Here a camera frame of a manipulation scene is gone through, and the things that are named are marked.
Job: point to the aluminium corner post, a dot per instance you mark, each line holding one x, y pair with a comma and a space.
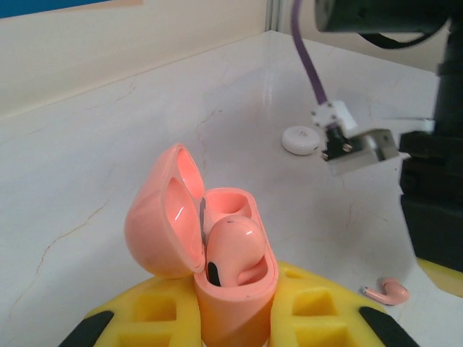
278, 14

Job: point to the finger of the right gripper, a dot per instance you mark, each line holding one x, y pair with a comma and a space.
448, 276

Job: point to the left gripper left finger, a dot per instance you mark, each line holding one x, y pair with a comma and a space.
162, 336

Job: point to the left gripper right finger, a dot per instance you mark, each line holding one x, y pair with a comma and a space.
325, 325

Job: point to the pink earbud charging case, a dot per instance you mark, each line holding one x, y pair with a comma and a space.
162, 235

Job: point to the white round case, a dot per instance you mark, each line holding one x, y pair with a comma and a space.
300, 139

